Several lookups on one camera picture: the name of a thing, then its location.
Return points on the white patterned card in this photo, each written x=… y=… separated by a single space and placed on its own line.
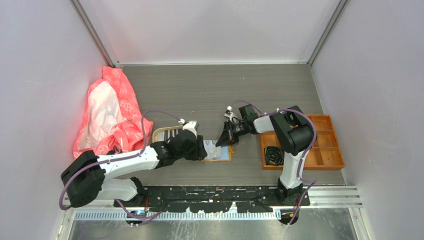
x=215 y=150

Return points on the rolled dark belt left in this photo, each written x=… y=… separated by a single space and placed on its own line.
x=273 y=156

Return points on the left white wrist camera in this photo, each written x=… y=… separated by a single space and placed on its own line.
x=190 y=125

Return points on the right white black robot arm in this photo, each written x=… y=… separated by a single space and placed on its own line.
x=295 y=133

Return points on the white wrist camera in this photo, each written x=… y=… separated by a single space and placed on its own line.
x=230 y=115
x=190 y=125

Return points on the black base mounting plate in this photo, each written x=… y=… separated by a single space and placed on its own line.
x=198 y=203

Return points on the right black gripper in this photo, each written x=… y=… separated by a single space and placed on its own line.
x=226 y=139

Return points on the orange wooden compartment tray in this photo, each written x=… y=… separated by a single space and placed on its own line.
x=325 y=153

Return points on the cards in beige tray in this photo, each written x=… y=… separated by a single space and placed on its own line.
x=168 y=134

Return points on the orange leather card holder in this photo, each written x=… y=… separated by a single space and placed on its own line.
x=217 y=154

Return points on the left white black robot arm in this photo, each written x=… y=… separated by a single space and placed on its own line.
x=92 y=176

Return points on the pink white crumpled cloth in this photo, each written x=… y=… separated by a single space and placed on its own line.
x=112 y=121

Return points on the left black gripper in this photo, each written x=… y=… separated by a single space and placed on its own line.
x=199 y=152

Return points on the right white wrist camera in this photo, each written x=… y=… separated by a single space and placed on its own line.
x=230 y=115

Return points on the beige oval card tray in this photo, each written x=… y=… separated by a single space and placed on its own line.
x=159 y=130

